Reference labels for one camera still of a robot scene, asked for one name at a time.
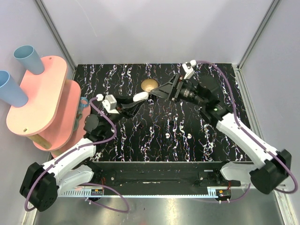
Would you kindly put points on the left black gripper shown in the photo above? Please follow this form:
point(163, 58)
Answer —
point(121, 108)

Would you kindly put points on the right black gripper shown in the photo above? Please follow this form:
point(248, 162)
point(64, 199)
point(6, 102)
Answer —
point(173, 88)

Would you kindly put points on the white earbud charging case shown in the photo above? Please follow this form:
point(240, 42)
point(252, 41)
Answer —
point(141, 96)

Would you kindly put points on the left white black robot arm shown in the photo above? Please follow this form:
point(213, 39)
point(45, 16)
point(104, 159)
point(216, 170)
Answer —
point(43, 183)

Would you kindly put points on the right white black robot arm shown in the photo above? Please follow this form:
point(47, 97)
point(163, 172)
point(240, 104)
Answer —
point(269, 166)

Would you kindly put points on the gold metal bowl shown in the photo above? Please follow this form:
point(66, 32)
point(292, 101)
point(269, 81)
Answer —
point(149, 84)

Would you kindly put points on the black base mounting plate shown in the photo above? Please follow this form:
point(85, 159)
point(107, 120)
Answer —
point(160, 178)

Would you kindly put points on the pink two-tier wooden shelf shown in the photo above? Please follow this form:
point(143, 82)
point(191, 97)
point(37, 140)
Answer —
point(49, 118)

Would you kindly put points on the rear light blue cup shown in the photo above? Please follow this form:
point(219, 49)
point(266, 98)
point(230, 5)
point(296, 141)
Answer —
point(29, 58)

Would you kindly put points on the light blue cup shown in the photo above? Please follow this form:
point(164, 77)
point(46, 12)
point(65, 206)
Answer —
point(10, 91)
point(29, 58)

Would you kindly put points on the front light blue cup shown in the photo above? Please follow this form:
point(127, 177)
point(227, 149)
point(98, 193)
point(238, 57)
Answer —
point(10, 91)

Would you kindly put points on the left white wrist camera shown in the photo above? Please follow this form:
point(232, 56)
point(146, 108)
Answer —
point(109, 102)

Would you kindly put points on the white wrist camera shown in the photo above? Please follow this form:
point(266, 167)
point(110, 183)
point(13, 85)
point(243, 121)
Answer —
point(109, 102)
point(188, 68)

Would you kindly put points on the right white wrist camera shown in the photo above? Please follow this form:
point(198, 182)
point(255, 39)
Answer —
point(188, 68)

